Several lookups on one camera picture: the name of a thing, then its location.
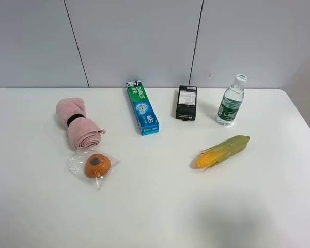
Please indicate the black rectangular battery box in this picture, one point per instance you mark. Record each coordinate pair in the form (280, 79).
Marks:
(185, 104)

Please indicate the green blue toothpaste box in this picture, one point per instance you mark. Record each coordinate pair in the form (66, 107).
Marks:
(145, 116)

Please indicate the yellow toy corn cob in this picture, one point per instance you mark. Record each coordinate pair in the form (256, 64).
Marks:
(221, 152)

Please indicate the rolled pink towel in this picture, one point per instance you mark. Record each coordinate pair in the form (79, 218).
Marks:
(82, 132)

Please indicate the orange fruit in plastic wrap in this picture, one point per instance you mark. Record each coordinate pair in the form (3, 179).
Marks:
(92, 166)

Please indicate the clear water bottle green label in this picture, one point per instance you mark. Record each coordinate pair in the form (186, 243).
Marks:
(231, 101)

